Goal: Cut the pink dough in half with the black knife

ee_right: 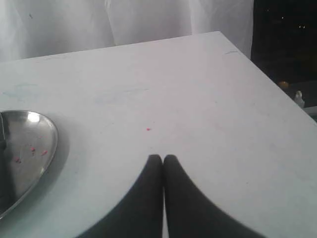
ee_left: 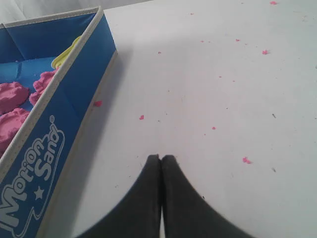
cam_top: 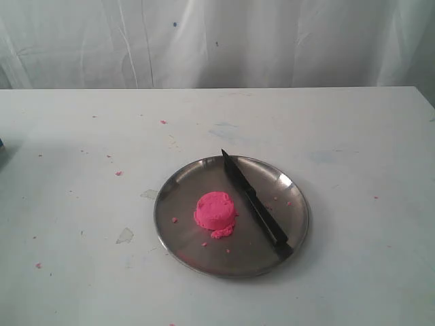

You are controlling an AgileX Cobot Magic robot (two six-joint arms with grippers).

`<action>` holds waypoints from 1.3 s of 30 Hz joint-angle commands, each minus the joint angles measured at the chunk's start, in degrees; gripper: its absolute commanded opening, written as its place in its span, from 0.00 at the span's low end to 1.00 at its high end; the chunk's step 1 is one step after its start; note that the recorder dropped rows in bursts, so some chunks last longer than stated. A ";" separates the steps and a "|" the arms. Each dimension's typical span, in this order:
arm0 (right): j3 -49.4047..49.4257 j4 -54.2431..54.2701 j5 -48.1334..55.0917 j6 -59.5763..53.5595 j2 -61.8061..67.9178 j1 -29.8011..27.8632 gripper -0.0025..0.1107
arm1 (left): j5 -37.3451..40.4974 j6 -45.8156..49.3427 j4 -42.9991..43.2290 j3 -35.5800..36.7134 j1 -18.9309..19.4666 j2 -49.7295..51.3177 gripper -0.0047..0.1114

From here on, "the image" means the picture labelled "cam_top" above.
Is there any black kitchen knife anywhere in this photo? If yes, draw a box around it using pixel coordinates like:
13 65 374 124
221 149 294 259

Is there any round steel plate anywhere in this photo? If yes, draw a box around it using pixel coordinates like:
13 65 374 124
154 156 310 278

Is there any white backdrop sheet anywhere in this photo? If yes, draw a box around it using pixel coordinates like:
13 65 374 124
1 1 434 88

